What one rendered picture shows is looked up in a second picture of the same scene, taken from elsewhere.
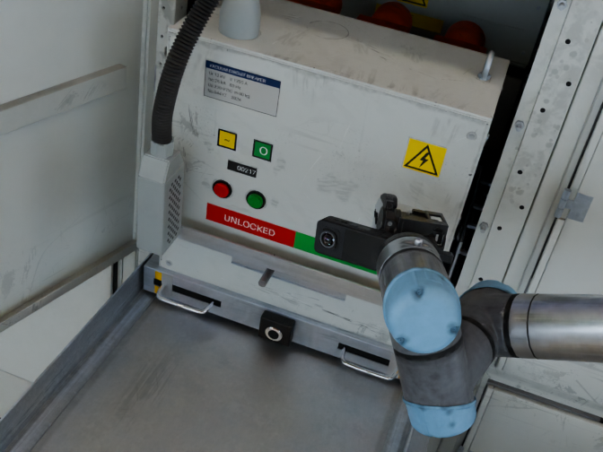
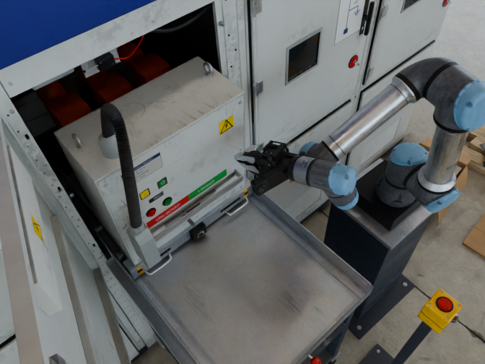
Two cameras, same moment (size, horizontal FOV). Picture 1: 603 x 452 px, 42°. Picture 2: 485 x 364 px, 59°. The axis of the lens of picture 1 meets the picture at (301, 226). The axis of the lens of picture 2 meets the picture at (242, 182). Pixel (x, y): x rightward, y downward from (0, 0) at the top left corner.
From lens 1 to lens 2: 75 cm
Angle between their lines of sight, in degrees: 40
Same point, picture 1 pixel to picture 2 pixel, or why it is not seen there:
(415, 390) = (346, 201)
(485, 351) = not seen: hidden behind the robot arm
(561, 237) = (258, 102)
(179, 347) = (180, 278)
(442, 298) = (351, 170)
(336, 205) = (200, 171)
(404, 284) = (338, 178)
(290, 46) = (141, 134)
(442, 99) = (219, 99)
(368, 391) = (243, 213)
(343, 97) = (188, 133)
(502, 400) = not seen: hidden behind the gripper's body
